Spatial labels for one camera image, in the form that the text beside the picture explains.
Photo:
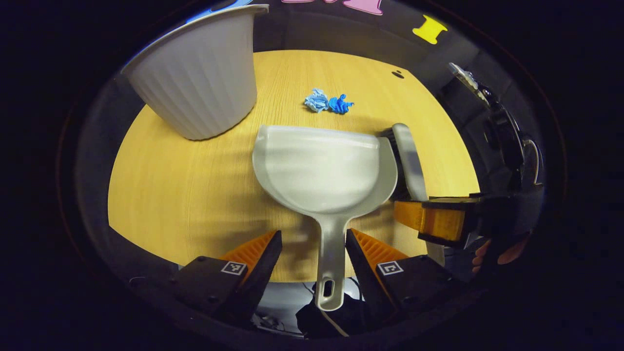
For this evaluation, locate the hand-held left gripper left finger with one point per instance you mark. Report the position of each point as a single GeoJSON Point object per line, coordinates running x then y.
{"type": "Point", "coordinates": [261, 273]}

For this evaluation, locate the wooden desktop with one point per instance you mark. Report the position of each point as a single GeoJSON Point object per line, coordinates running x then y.
{"type": "Point", "coordinates": [185, 195]}

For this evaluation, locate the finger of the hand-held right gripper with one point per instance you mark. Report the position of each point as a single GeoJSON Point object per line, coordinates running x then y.
{"type": "Point", "coordinates": [438, 222]}

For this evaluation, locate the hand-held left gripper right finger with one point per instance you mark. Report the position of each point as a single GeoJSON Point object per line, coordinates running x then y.
{"type": "Point", "coordinates": [363, 273]}

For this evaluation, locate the white plastic dustpan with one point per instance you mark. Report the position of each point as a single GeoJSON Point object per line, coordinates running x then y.
{"type": "Point", "coordinates": [321, 170]}

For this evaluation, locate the white ribbed garbage bin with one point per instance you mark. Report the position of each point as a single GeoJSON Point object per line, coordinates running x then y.
{"type": "Point", "coordinates": [204, 78]}

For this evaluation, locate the small white broom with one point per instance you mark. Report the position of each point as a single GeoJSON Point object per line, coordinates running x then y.
{"type": "Point", "coordinates": [409, 161]}

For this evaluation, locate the light blue paper trash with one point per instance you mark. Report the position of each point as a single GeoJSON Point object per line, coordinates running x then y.
{"type": "Point", "coordinates": [317, 101]}

